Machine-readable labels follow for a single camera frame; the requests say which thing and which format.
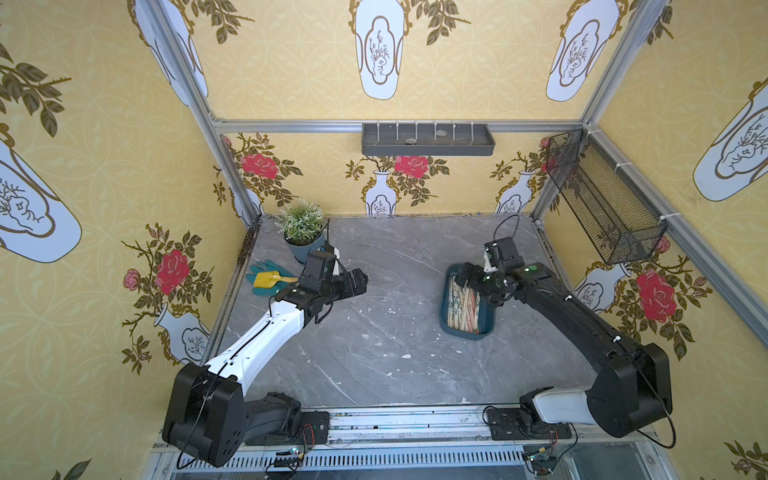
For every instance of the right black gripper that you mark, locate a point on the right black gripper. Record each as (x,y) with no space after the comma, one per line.
(471,279)

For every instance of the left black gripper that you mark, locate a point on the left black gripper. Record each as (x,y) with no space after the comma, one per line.
(351,283)

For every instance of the teal plastic storage box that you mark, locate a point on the teal plastic storage box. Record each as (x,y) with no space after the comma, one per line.
(464,313)

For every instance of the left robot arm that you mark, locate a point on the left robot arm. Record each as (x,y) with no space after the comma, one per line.
(207,416)

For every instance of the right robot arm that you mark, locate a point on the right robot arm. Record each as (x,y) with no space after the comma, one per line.
(632,388)

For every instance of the potted green plant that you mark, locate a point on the potted green plant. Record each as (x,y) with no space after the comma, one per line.
(304,228)

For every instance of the yellow hand trowel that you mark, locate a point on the yellow hand trowel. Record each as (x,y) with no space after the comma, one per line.
(269,279)

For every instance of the green garden glove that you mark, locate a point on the green garden glove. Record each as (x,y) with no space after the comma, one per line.
(262,266)

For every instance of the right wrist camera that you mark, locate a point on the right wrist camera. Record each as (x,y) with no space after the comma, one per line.
(502,255)

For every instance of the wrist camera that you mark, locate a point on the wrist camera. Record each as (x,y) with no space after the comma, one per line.
(318,269)
(502,255)

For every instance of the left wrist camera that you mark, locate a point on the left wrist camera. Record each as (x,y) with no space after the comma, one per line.
(318,269)

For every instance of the black wire mesh basket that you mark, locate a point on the black wire mesh basket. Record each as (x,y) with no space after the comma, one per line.
(616,215)

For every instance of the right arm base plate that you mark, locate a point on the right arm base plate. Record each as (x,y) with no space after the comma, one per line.
(522,423)

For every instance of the grey wall shelf tray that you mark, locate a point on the grey wall shelf tray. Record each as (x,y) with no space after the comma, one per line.
(427,139)

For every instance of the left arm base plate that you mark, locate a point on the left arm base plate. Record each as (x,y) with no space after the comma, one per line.
(310,427)

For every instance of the aluminium front rail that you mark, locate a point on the aluminium front rail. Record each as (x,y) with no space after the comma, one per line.
(433,441)

